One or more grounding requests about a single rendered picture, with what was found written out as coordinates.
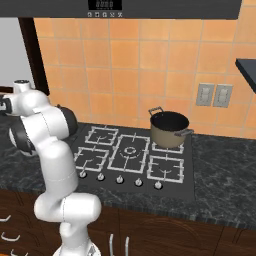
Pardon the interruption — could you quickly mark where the silver door handle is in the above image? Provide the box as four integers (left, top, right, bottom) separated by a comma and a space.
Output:
124, 236, 131, 256
108, 233, 115, 256

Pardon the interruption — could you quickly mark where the dark brown tall cupboard panel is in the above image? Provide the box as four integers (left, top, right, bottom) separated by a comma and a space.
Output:
17, 17, 51, 97

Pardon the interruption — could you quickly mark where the dark wall shelf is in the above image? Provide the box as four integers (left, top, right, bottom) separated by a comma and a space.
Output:
235, 58, 256, 95

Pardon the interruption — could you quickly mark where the black gas hob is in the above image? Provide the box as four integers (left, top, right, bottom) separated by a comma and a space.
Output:
67, 122, 197, 203

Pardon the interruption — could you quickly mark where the tan cooking pot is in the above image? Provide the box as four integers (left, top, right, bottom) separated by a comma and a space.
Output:
147, 106, 195, 150

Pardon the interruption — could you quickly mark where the grey wall socket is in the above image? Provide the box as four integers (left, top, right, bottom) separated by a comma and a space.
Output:
212, 83, 234, 109
195, 82, 216, 108

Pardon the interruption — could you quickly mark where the dark grey range hood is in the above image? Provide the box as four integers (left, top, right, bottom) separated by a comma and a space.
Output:
0, 0, 244, 21

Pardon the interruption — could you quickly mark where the dark wood drawer front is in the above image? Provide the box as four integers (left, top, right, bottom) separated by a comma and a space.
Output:
0, 238, 61, 256
0, 189, 46, 231
0, 218, 56, 249

